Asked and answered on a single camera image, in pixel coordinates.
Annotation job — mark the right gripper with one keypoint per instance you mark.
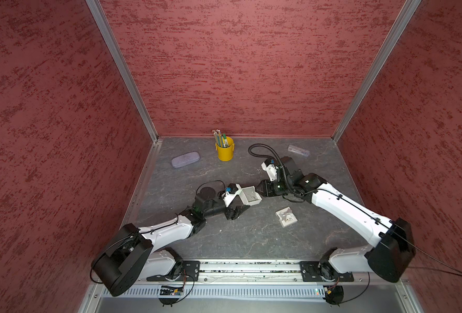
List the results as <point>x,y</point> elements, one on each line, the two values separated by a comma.
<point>267,188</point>

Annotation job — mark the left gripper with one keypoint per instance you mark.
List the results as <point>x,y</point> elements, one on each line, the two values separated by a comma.
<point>233,214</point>

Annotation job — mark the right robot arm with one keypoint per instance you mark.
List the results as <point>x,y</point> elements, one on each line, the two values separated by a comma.
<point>390,244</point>

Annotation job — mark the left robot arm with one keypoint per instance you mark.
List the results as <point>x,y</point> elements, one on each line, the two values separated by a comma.
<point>144,253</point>

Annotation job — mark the small pink gift box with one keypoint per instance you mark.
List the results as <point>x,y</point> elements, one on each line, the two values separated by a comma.
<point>286,217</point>

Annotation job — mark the clear plastic case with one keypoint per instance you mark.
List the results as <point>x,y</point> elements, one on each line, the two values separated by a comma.
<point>298,151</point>

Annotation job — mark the yellow pencil cup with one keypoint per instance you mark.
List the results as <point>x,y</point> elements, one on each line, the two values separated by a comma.
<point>226,154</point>

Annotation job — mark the pencils and markers bunch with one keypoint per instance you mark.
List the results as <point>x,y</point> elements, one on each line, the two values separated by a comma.
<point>220,139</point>

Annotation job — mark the purple glasses case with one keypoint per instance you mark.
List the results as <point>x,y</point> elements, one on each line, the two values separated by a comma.
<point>185,159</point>

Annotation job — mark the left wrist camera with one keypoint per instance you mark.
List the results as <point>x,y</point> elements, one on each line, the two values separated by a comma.
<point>233,190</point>

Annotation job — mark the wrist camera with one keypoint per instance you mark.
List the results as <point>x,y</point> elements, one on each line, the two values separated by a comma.
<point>233,190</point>
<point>272,169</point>

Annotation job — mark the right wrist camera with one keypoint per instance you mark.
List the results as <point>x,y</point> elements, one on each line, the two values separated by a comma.
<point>272,169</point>

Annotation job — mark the aluminium front rail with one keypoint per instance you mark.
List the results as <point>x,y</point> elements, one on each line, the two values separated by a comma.
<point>260,271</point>

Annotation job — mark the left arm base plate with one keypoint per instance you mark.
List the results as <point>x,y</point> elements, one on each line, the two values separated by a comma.
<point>182,270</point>

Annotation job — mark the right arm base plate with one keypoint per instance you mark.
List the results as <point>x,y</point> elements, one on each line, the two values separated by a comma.
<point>322,272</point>

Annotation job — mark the white perforated cable duct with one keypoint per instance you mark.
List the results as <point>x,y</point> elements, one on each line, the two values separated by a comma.
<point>239,292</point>

